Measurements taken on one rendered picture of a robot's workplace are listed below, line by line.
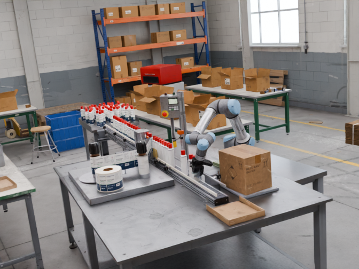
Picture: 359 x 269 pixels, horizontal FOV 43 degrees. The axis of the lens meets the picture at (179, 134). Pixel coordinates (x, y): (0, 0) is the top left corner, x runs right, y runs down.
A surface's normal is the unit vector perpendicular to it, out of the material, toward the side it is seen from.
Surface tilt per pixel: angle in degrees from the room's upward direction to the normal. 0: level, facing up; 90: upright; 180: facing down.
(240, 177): 90
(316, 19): 90
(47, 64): 90
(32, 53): 90
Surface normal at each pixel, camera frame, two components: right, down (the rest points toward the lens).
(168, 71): 0.66, 0.12
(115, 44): 0.47, 0.19
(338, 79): -0.86, 0.19
